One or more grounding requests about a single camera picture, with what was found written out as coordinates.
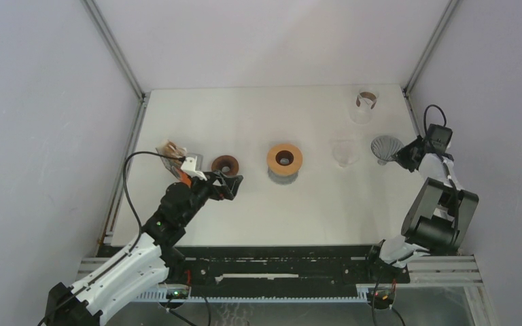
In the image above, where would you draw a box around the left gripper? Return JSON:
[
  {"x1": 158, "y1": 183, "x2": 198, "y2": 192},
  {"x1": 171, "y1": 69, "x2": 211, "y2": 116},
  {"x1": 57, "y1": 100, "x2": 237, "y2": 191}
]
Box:
[{"x1": 179, "y1": 170, "x2": 241, "y2": 225}]

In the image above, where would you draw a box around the grey ribbed glass dripper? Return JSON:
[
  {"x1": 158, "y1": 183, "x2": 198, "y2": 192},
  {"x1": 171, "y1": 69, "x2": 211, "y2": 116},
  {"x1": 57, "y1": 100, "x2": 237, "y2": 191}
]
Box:
[{"x1": 370, "y1": 135, "x2": 404, "y2": 166}]

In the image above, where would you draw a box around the grey glass carafe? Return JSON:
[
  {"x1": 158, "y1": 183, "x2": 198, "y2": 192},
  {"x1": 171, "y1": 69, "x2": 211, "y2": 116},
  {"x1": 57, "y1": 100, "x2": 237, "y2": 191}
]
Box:
[{"x1": 268, "y1": 168, "x2": 298, "y2": 185}]

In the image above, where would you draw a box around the light wooden ring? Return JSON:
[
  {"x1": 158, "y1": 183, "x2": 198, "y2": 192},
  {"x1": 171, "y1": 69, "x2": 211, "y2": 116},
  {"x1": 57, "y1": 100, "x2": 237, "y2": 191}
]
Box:
[{"x1": 266, "y1": 143, "x2": 303, "y2": 177}]

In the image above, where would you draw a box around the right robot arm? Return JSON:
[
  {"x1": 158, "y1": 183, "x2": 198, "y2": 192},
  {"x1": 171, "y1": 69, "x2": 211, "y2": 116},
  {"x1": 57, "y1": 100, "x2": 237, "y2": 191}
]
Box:
[{"x1": 365, "y1": 138, "x2": 479, "y2": 283}]

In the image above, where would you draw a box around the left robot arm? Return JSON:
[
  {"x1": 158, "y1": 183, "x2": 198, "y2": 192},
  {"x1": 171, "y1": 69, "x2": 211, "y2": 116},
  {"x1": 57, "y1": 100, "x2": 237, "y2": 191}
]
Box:
[{"x1": 39, "y1": 171, "x2": 243, "y2": 325}]

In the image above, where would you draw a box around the orange filter holder box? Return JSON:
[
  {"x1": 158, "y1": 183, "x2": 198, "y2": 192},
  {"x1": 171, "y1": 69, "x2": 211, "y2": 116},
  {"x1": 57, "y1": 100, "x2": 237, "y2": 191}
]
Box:
[{"x1": 177, "y1": 169, "x2": 192, "y2": 187}]

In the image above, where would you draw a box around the clear glass dripper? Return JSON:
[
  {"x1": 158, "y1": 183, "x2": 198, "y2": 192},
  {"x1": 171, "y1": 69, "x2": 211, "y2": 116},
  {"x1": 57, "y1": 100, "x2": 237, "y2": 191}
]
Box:
[{"x1": 331, "y1": 139, "x2": 361, "y2": 168}]

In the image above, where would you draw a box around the clear glass with brown band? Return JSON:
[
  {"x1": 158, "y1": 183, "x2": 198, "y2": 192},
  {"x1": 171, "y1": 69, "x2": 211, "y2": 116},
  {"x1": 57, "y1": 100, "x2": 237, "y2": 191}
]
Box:
[{"x1": 349, "y1": 88, "x2": 379, "y2": 124}]

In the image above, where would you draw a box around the dark wooden ring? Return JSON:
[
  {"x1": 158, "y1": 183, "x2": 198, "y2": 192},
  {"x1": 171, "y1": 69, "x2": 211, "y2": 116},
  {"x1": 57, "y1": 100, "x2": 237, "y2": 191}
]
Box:
[{"x1": 211, "y1": 155, "x2": 240, "y2": 177}]

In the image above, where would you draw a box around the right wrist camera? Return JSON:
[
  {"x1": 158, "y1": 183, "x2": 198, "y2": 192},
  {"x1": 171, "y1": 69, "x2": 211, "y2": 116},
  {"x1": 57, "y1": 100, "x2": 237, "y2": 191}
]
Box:
[{"x1": 424, "y1": 124, "x2": 453, "y2": 156}]

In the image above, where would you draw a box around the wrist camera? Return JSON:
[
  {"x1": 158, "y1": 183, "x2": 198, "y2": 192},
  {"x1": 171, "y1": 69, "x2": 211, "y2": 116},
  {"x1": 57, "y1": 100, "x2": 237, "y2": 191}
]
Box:
[
  {"x1": 424, "y1": 124, "x2": 453, "y2": 156},
  {"x1": 180, "y1": 153, "x2": 207, "y2": 181}
]

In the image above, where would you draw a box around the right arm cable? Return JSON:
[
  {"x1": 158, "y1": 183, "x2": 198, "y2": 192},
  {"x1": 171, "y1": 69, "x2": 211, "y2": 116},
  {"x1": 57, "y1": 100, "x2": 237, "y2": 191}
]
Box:
[{"x1": 423, "y1": 104, "x2": 462, "y2": 235}]

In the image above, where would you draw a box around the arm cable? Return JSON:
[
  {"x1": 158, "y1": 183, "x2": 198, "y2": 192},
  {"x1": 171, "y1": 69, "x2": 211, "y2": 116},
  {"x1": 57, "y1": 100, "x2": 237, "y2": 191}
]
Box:
[
  {"x1": 423, "y1": 104, "x2": 462, "y2": 235},
  {"x1": 40, "y1": 150, "x2": 186, "y2": 326}
]

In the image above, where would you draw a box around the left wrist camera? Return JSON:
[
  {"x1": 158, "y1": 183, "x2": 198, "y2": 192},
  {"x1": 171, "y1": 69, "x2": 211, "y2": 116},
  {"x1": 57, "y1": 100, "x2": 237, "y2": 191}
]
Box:
[{"x1": 180, "y1": 153, "x2": 207, "y2": 181}]

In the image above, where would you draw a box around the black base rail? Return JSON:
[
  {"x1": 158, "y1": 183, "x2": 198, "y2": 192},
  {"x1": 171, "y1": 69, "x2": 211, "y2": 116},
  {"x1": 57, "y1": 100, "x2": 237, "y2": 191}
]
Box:
[{"x1": 164, "y1": 244, "x2": 413, "y2": 300}]

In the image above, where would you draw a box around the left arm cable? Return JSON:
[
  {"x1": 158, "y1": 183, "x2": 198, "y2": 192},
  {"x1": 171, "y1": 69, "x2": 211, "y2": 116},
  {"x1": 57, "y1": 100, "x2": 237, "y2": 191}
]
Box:
[{"x1": 40, "y1": 150, "x2": 186, "y2": 326}]

